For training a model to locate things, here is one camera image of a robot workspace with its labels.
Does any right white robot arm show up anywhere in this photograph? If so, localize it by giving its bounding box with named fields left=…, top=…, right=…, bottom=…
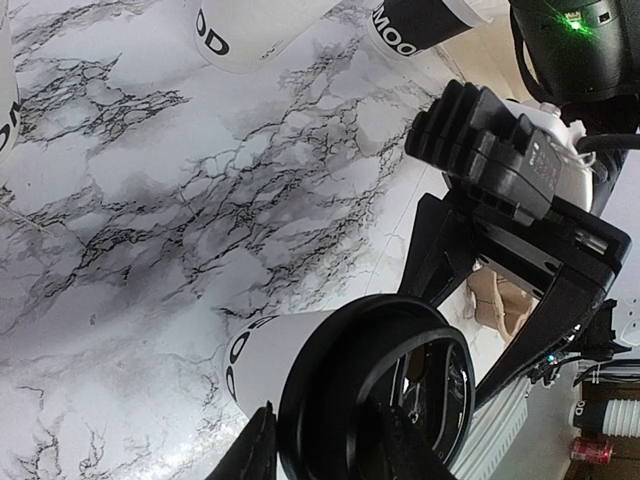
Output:
left=401, top=1, right=639, bottom=405

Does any front aluminium rail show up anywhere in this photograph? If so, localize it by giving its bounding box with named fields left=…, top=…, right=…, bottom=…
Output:
left=444, top=379, right=576, bottom=480

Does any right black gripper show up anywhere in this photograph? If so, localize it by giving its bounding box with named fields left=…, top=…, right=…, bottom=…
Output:
left=399, top=192, right=630, bottom=405

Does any white paper coffee cup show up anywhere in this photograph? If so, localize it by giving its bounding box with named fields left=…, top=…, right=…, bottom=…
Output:
left=194, top=0, right=337, bottom=74

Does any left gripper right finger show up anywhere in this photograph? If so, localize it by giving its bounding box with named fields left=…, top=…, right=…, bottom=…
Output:
left=367, top=402, right=455, bottom=479

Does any brown cardboard cup carrier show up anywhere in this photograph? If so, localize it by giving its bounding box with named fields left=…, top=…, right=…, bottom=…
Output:
left=467, top=267, right=539, bottom=345

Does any stack of white paper cups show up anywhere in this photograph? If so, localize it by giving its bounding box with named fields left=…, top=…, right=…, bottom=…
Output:
left=0, top=17, right=21, bottom=162

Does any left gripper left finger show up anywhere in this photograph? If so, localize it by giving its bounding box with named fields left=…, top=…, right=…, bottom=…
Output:
left=209, top=402, right=277, bottom=480

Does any black cup holding straws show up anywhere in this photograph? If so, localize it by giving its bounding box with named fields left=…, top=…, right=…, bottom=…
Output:
left=367, top=0, right=509, bottom=59

